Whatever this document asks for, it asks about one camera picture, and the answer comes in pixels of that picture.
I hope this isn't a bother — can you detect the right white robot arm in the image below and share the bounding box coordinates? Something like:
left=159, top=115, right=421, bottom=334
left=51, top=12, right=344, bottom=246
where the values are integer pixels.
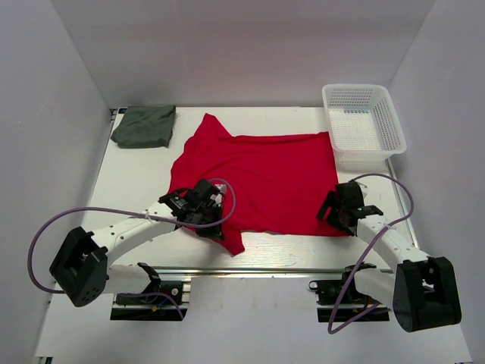
left=308, top=180, right=462, bottom=332

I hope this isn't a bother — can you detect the folded grey t-shirt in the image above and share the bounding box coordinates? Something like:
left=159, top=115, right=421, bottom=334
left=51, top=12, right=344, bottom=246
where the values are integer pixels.
left=111, top=105, right=177, bottom=149

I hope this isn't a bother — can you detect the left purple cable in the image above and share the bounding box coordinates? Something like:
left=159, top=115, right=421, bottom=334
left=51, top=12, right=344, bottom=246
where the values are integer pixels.
left=27, top=177, right=237, bottom=295

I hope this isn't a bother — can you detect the white plastic basket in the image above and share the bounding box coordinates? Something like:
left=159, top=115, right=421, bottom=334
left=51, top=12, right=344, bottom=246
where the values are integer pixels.
left=321, top=83, right=407, bottom=164

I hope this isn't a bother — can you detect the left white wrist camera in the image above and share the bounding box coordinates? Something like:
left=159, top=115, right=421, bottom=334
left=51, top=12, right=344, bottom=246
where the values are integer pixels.
left=213, top=183, right=228, bottom=199

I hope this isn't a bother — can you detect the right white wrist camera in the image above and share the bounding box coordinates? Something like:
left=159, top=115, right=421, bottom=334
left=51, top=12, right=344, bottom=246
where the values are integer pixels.
left=358, top=182, right=368, bottom=198

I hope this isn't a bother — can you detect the red t-shirt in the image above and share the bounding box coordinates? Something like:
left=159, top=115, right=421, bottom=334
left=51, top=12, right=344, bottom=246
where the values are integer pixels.
left=169, top=114, right=343, bottom=256

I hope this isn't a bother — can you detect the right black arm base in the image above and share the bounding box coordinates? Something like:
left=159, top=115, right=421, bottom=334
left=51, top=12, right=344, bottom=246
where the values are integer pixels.
left=308, top=263, right=391, bottom=324

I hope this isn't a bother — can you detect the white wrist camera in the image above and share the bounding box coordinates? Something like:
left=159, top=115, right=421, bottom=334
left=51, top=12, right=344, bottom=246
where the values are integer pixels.
left=358, top=182, right=368, bottom=198
left=213, top=183, right=228, bottom=199

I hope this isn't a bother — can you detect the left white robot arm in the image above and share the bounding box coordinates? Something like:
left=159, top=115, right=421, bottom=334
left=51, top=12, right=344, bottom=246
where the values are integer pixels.
left=49, top=179, right=233, bottom=307

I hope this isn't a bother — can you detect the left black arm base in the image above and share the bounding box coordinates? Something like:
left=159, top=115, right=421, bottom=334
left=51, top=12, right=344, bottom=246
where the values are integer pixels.
left=110, top=263, right=189, bottom=322

